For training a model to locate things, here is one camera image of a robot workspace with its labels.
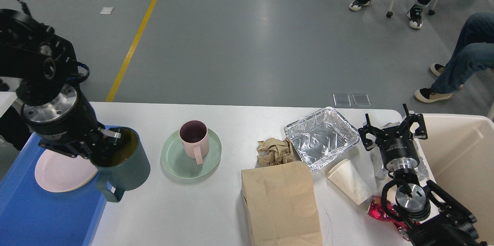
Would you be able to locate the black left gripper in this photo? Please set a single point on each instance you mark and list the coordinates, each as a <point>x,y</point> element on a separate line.
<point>66,120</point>

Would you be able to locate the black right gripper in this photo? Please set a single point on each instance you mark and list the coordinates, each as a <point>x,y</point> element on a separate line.
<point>399,152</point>

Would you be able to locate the dark green mug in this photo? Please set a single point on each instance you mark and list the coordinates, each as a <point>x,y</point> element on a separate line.
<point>129,170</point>

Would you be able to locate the green plate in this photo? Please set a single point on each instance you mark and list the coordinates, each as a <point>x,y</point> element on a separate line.
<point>178,164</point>

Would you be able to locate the pink mug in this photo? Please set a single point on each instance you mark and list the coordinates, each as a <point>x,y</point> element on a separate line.
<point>195,140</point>

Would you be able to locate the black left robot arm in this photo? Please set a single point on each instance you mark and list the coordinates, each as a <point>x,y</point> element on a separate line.
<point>50,76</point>

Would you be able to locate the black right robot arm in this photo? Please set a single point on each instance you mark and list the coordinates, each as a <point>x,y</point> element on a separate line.
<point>432,216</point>

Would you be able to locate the pink plate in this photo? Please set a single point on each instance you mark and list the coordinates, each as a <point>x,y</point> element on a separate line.
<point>57,173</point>

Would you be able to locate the floor socket plate right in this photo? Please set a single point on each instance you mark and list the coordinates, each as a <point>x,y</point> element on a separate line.
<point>361,99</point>

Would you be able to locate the floor socket plate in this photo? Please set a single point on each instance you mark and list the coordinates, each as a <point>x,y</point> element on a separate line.
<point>342,100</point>
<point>361,99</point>

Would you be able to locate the floor socket plate left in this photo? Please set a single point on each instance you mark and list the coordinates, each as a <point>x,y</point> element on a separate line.
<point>342,100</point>

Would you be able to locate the white paper cup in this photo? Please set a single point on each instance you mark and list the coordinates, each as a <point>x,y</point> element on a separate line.
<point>346,177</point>

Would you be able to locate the beige plastic bin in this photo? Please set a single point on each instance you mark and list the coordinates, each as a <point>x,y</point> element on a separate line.
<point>460,153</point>

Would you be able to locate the seated person in black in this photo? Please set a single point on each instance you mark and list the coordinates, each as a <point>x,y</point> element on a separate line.
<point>13,128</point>

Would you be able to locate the aluminium foil tray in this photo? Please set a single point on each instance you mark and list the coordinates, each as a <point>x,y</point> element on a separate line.
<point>321,137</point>

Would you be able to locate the red foil wrapper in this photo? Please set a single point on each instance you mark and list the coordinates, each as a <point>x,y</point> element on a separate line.
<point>377,212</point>

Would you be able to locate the blue plastic tray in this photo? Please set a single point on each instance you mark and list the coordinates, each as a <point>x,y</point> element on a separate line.
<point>32,216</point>

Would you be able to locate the person in blue jeans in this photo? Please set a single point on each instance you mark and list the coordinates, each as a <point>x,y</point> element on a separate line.
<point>474,51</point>

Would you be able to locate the crumpled brown paper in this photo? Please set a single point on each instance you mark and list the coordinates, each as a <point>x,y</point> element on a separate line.
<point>275,152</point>

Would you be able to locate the brown paper bag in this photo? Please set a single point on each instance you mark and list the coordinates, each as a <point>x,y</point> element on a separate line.
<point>281,206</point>

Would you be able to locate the white paper on floor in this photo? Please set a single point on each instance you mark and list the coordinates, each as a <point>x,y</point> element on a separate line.
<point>106,10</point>

